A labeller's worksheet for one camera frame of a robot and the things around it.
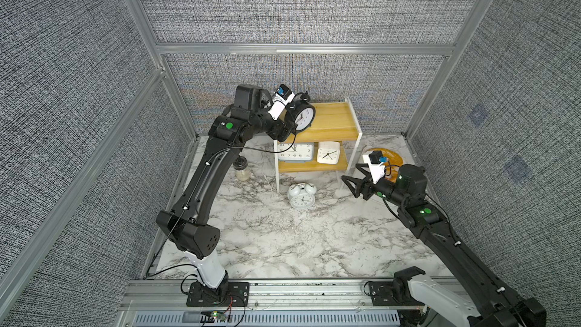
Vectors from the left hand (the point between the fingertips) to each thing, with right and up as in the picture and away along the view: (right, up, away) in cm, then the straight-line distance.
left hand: (290, 114), depth 71 cm
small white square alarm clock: (+15, -12, +15) cm, 24 cm away
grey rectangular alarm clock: (+3, -12, +16) cm, 21 cm away
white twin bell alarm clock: (+5, -29, +17) cm, 34 cm away
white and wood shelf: (+15, -1, +8) cm, 17 cm away
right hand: (+20, -16, +2) cm, 26 cm away
